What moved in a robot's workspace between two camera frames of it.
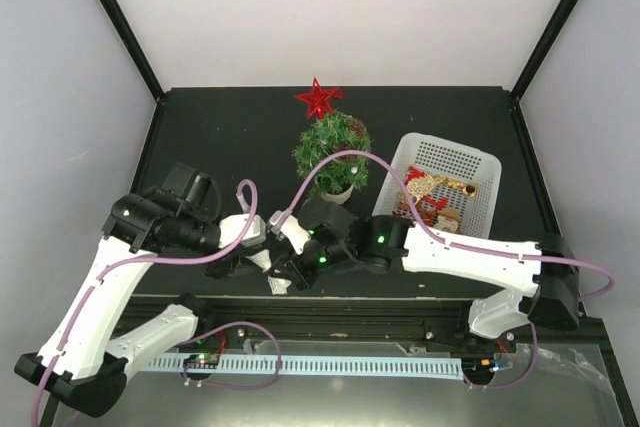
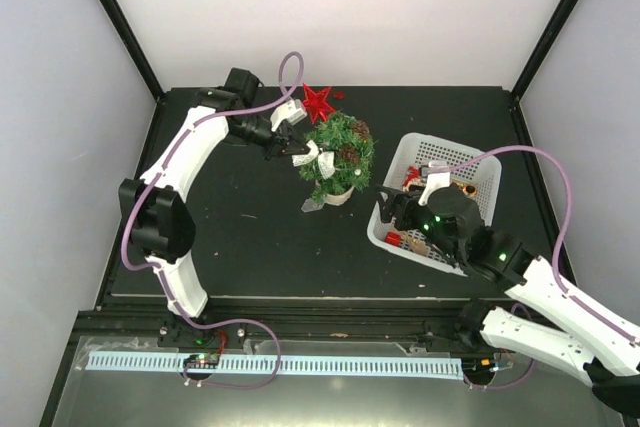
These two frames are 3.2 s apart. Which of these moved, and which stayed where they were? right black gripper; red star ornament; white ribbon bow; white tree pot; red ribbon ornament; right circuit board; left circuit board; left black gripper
Moved: red star ornament; white ribbon bow; left black gripper; right black gripper
Stayed: right circuit board; red ribbon ornament; left circuit board; white tree pot
